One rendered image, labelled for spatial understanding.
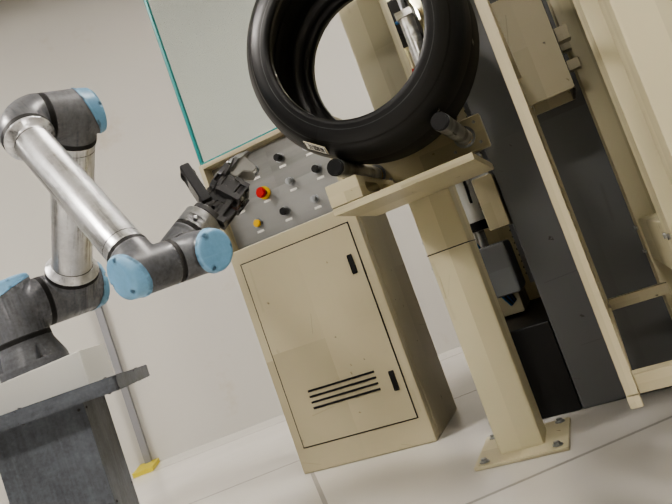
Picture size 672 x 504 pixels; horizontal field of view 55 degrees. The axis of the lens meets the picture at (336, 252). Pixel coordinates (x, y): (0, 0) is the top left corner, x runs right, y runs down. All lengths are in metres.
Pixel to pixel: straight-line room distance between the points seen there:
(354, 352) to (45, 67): 3.20
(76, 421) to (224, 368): 2.48
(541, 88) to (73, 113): 1.18
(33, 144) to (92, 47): 3.30
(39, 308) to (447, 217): 1.20
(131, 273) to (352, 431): 1.41
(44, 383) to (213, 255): 0.76
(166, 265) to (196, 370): 3.09
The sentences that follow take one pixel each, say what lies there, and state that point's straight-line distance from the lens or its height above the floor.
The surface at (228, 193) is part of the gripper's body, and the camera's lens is 1.49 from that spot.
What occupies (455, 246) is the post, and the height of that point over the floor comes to 0.62.
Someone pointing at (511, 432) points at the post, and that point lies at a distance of 1.97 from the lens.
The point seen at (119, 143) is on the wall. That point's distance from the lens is 4.56.
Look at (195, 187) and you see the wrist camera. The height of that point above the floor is 0.94.
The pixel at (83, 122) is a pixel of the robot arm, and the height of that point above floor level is 1.20.
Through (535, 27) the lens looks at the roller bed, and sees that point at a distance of 1.86.
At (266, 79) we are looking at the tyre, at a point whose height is 1.17.
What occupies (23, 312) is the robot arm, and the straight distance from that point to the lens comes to 1.99.
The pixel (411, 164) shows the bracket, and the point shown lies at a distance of 1.90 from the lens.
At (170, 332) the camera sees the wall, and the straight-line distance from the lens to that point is 4.33.
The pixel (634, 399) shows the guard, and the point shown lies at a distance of 1.03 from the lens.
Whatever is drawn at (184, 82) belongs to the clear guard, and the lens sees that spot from 2.72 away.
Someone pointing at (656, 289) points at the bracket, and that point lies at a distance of 1.87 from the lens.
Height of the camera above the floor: 0.59
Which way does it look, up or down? 4 degrees up
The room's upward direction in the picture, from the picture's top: 20 degrees counter-clockwise
